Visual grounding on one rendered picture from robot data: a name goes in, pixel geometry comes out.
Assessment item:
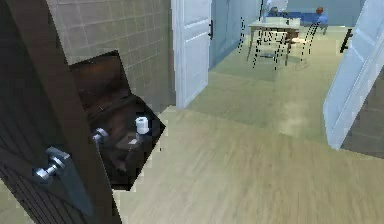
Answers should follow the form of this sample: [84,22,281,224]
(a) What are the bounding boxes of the white toilet paper roll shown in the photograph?
[135,116,150,136]

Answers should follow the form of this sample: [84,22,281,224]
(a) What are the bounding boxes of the white panelled room door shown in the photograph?
[322,0,384,151]
[171,0,214,110]

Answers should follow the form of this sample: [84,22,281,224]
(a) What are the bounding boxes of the silver round door knob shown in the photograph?
[91,127,110,144]
[34,147,72,183]

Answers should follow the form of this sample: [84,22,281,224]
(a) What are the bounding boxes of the pale wooden dining table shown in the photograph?
[245,17,302,67]

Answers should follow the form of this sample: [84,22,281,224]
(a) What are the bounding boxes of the blue sofa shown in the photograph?
[268,7,330,35]

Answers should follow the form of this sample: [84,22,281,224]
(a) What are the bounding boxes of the dark brown room door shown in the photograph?
[0,0,123,224]

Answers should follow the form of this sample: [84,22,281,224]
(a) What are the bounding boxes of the black wire chair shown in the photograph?
[251,29,290,72]
[293,21,322,65]

